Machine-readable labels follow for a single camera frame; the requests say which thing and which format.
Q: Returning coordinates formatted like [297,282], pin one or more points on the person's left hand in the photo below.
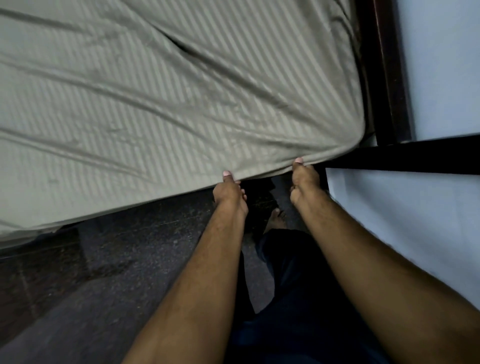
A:
[230,195]

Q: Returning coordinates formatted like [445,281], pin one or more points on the person's right hand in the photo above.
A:
[305,183]

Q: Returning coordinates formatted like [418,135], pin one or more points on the beige striped bed sheet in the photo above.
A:
[168,93]

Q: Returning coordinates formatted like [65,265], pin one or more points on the person's right forearm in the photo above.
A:
[390,292]

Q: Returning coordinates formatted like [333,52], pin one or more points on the person's left forearm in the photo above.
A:
[198,292]

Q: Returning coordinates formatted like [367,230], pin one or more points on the person's right foot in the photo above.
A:
[275,221]

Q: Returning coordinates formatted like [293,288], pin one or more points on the person's dark trousers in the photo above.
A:
[300,300]

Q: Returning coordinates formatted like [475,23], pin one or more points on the dark wooden bed frame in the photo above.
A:
[386,75]

